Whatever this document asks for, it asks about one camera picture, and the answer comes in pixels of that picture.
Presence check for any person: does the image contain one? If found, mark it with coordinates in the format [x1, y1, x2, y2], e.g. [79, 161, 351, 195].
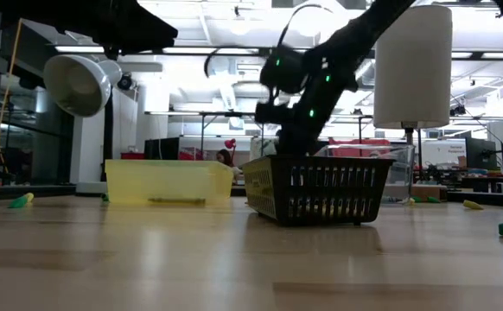
[216, 149, 245, 180]

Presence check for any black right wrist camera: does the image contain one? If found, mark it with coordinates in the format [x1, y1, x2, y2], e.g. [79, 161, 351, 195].
[259, 46, 311, 95]

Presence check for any clear plastic bin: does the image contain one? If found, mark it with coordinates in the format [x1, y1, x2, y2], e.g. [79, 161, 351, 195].
[315, 144, 417, 205]

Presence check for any cardboard box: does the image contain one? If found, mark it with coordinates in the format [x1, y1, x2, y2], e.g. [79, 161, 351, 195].
[411, 185, 448, 202]

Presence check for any black ceiling spotlight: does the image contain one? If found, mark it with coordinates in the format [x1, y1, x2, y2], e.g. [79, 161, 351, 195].
[117, 73, 134, 92]

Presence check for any black metal frame stand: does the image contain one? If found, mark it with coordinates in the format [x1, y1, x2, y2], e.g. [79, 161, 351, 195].
[198, 111, 374, 162]

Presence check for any yellow plastic bin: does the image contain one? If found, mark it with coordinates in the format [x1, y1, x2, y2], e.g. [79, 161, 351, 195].
[105, 158, 235, 206]

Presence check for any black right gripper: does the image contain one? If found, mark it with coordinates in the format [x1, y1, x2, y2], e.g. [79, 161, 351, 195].
[254, 54, 360, 157]

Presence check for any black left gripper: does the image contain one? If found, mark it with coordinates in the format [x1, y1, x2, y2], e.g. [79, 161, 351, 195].
[39, 0, 180, 60]

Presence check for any red plastic crate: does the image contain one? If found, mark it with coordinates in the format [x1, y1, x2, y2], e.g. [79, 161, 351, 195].
[327, 137, 392, 159]

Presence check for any white gooseneck desk lamp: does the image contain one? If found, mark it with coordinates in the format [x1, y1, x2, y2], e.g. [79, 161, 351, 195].
[42, 54, 124, 195]

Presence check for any white patterned bag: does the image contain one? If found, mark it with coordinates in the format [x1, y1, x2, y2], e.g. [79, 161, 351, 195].
[250, 136, 279, 159]

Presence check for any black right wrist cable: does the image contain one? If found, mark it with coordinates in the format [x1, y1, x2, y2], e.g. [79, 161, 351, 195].
[203, 3, 335, 79]

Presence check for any black plastic basket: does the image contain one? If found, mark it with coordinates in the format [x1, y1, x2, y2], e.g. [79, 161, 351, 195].
[240, 154, 398, 228]

